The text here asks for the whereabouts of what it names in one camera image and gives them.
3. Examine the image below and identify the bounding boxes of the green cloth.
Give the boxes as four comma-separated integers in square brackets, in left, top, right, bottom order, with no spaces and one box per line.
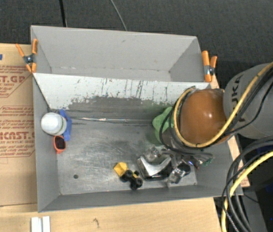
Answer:
[152,106,176,145]

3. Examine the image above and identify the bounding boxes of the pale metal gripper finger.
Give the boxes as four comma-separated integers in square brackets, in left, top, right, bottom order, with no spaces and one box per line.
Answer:
[143,145,162,164]
[166,167,186,188]

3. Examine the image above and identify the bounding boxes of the brown cardboard board red print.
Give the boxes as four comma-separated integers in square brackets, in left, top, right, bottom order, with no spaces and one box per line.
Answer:
[0,42,251,209]

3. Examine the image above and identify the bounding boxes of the grey metal bin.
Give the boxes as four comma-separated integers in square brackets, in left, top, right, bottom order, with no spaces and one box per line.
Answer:
[29,25,244,214]

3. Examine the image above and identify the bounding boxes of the yellow toy truck black wheels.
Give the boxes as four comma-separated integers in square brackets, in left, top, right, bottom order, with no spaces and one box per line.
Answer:
[113,161,144,191]

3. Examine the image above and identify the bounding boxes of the white and blue spray bottle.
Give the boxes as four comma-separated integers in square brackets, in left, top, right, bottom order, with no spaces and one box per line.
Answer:
[40,108,73,142]

